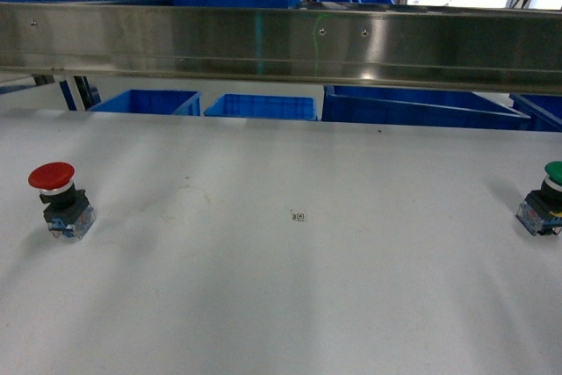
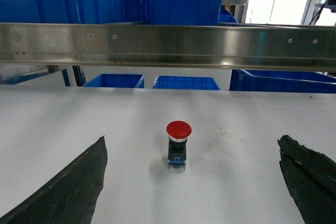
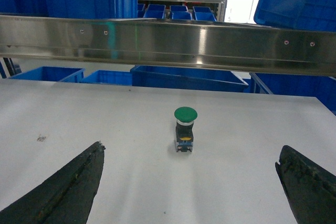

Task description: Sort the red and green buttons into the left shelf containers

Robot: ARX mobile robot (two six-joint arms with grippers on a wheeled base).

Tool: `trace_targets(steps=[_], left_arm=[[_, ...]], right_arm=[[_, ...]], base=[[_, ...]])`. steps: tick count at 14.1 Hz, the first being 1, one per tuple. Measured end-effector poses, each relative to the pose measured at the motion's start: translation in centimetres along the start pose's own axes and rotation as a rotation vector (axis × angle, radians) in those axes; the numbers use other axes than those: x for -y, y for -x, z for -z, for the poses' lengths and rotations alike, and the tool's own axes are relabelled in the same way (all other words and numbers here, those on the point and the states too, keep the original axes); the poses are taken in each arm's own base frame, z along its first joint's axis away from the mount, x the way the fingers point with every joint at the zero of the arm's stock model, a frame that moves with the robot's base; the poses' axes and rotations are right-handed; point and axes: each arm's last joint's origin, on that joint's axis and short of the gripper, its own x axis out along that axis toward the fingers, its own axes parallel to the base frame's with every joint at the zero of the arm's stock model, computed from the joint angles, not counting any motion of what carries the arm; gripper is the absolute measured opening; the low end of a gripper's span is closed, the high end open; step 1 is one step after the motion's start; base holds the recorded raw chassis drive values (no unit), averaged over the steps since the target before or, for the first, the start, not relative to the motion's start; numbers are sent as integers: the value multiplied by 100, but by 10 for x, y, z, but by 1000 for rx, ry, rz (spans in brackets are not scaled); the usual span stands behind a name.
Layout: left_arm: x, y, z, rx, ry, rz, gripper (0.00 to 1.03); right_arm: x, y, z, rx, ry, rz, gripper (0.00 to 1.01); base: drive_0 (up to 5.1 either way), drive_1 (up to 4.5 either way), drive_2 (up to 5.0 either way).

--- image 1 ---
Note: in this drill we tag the red mushroom push button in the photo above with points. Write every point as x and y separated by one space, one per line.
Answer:
68 211

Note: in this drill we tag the small blue bin middle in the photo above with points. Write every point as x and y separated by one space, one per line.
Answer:
253 106

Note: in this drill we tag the green mushroom push button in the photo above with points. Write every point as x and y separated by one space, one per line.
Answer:
540 211

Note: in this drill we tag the small blue bin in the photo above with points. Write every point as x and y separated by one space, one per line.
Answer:
154 102
253 106

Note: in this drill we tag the blue crate far right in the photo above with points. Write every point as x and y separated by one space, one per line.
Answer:
544 111

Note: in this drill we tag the stainless steel shelf rail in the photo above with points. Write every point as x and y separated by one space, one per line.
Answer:
422 47

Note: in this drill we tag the large blue crate under rail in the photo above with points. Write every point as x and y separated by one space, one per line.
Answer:
386 106

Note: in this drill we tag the small blue bin left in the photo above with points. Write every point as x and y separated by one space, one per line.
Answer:
154 102

